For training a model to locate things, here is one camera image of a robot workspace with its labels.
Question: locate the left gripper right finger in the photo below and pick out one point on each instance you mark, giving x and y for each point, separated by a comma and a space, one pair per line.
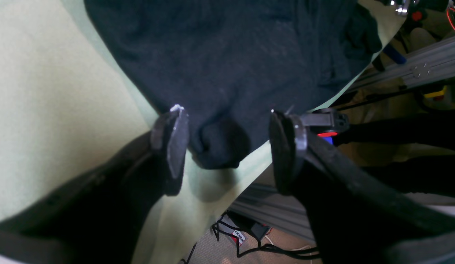
363, 214

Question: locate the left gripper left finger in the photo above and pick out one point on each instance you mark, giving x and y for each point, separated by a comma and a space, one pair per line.
98, 216

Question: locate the dark navy T-shirt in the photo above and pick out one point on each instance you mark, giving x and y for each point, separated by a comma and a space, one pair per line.
229, 62

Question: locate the blue clamp at left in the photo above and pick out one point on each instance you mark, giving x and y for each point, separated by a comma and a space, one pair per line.
393, 54

